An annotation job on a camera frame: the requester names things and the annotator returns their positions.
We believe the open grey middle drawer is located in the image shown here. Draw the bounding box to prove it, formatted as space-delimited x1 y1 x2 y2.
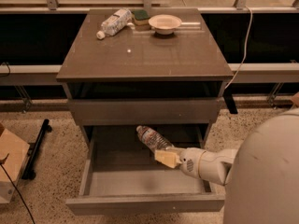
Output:
65 123 226 217

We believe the closed grey top drawer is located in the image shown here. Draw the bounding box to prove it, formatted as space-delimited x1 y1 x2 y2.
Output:
67 99 220 126

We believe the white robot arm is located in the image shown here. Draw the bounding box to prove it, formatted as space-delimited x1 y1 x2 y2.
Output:
155 108 299 224

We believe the clear plastic water bottle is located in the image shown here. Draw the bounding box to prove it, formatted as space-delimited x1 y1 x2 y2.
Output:
136 125 174 153

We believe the cardboard box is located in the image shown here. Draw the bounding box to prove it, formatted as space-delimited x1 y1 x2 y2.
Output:
0 124 29 203

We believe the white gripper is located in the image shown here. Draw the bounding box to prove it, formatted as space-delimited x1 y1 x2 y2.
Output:
154 147 215 181

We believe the black cable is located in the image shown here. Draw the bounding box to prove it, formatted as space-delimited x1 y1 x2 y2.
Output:
0 154 36 224

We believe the white ceramic bowl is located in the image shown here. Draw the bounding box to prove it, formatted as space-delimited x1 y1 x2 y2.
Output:
149 15 181 35

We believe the black table leg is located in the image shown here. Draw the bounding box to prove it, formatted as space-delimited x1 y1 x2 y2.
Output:
223 93 237 114

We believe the white power cable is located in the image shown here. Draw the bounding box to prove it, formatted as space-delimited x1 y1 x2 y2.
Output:
223 6 254 91

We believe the green yellow sponge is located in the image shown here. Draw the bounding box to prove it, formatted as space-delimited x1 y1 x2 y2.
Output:
132 9 150 31

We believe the grey drawer cabinet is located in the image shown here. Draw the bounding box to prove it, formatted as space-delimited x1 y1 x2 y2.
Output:
55 7 235 217

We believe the white labelled plastic bottle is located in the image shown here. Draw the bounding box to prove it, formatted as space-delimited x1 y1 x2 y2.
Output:
96 8 132 40

